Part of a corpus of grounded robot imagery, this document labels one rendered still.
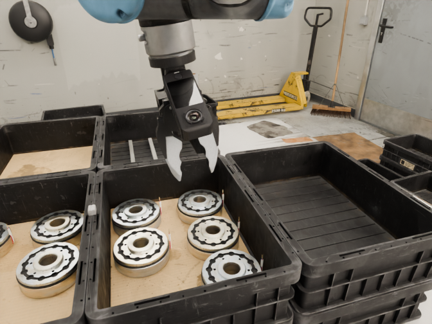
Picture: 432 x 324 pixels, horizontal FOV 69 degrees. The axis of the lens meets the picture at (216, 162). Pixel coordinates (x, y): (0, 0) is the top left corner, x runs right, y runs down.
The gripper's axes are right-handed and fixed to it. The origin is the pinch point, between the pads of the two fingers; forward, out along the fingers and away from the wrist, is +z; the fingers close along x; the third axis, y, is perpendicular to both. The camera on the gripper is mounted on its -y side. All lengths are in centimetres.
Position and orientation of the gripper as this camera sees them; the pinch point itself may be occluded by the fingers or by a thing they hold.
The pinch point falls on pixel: (195, 171)
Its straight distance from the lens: 55.7
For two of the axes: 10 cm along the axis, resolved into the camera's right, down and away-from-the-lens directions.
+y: -2.8, -4.4, 8.5
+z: 1.3, 8.6, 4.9
